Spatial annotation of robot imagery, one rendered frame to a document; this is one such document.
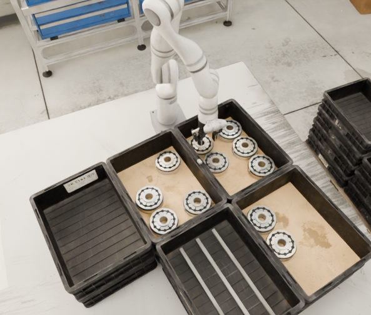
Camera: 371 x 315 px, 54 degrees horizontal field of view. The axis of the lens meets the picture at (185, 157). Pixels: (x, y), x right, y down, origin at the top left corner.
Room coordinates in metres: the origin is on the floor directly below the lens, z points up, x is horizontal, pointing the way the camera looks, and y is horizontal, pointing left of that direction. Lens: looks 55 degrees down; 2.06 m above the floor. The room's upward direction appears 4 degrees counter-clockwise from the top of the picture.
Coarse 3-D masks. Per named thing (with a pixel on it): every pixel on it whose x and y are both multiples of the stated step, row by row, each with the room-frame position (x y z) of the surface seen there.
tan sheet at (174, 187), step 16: (144, 160) 0.86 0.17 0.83; (128, 176) 0.78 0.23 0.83; (144, 176) 0.78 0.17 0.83; (160, 176) 0.77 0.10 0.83; (176, 176) 0.77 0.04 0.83; (192, 176) 0.76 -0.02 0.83; (128, 192) 0.71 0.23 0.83; (176, 192) 0.70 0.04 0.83; (160, 208) 0.63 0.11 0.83; (176, 208) 0.63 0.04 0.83
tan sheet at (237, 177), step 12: (216, 144) 0.91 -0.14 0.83; (228, 144) 0.91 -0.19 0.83; (228, 156) 0.85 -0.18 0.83; (228, 168) 0.79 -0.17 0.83; (240, 168) 0.79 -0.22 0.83; (276, 168) 0.78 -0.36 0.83; (228, 180) 0.74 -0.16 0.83; (240, 180) 0.73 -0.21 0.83; (252, 180) 0.73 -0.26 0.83; (228, 192) 0.68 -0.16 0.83
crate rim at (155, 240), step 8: (152, 136) 0.90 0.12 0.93; (176, 136) 0.89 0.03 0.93; (136, 144) 0.86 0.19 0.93; (184, 144) 0.85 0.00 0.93; (120, 152) 0.83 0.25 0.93; (112, 168) 0.76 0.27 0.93; (200, 168) 0.74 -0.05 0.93; (208, 176) 0.70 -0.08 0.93; (120, 184) 0.69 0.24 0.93; (128, 200) 0.62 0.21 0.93; (224, 200) 0.60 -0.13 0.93; (136, 208) 0.59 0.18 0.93; (208, 208) 0.57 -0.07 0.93; (216, 208) 0.57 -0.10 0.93; (200, 216) 0.54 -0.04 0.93; (144, 224) 0.52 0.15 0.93; (184, 224) 0.51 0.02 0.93; (168, 232) 0.49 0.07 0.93; (152, 240) 0.47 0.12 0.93; (160, 240) 0.46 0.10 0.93
